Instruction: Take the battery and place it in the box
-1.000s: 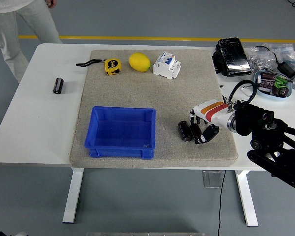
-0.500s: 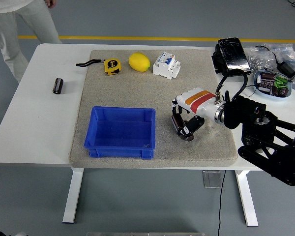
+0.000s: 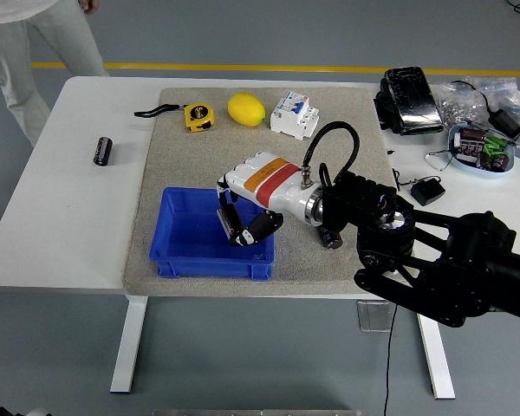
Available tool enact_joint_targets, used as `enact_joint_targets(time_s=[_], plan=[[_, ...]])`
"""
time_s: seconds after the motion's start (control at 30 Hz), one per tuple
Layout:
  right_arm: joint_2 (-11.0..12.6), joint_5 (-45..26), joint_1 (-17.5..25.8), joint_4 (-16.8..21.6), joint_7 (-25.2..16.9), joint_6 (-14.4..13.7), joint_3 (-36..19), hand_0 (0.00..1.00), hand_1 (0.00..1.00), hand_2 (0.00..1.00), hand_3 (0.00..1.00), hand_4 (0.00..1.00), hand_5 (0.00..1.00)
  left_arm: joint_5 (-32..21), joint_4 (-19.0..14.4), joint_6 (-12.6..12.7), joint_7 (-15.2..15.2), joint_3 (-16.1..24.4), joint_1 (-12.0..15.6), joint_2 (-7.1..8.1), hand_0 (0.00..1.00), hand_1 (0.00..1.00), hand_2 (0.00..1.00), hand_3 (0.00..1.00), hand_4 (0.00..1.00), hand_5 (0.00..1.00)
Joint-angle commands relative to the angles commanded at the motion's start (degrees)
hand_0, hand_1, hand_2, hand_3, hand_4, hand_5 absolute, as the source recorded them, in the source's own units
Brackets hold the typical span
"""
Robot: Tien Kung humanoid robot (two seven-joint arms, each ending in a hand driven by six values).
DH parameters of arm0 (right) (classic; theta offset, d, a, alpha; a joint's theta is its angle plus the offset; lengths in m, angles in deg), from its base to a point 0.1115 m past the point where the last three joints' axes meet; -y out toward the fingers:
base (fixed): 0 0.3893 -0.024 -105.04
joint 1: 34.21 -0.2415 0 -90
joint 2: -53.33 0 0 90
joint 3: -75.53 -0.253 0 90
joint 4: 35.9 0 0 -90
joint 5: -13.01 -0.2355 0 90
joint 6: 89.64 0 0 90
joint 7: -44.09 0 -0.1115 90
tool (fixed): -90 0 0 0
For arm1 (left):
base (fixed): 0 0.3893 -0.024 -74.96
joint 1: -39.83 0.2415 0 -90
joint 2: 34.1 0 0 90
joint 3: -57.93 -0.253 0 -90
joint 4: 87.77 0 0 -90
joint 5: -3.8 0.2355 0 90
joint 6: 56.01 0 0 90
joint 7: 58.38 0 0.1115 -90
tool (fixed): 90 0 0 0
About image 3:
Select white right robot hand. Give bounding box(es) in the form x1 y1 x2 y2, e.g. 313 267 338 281
215 151 314 249

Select dark cylindrical battery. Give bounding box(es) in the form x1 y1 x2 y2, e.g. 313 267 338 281
92 136 114 167
317 227 345 252
216 205 246 242

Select blue plastic box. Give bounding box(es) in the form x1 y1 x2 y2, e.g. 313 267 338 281
148 186 276 282

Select white circuit breaker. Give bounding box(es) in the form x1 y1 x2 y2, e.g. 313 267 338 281
269 90 321 141

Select yellow lemon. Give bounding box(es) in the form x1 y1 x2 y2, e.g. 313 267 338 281
227 92 266 128

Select grey-brown mat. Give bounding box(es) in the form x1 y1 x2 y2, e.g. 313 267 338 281
121 88 421 298

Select person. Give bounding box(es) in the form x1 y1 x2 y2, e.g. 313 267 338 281
0 0 110 147

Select yellow tape measure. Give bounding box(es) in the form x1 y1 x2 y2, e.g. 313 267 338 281
133 102 215 134

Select white table leg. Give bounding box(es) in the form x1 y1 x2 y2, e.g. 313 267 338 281
414 312 457 400
109 296 149 394

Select black plastic-wrapped pedal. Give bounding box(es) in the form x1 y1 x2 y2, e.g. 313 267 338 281
374 66 445 135

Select square metal floor plate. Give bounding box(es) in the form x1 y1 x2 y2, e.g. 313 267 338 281
356 301 393 333

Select light blue parts bowl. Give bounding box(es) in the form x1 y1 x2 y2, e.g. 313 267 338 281
446 123 517 179

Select white table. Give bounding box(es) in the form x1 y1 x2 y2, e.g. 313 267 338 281
0 76 520 400

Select clear bag of screws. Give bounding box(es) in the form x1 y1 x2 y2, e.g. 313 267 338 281
432 81 491 127

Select dark capacitor with purple label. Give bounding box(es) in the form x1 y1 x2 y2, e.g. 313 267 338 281
458 127 487 158

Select dark brown capacitor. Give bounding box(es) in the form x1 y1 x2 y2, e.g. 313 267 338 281
478 153 511 173

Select green small parts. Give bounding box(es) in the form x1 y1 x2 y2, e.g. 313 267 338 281
484 134 509 153

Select thin pen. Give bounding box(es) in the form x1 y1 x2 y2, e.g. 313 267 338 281
466 121 520 150

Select clear bluish plastic bag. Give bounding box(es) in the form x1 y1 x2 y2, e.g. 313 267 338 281
462 76 520 127

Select small black charger with cord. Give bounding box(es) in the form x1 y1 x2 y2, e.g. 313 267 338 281
392 168 447 207

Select thin looped wire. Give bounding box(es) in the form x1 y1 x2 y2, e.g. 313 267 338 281
424 148 457 172

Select black hanging cable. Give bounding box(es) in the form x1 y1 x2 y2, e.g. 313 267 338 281
382 302 400 416

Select black power adapter with cord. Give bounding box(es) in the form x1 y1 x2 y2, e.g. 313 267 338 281
452 80 520 139

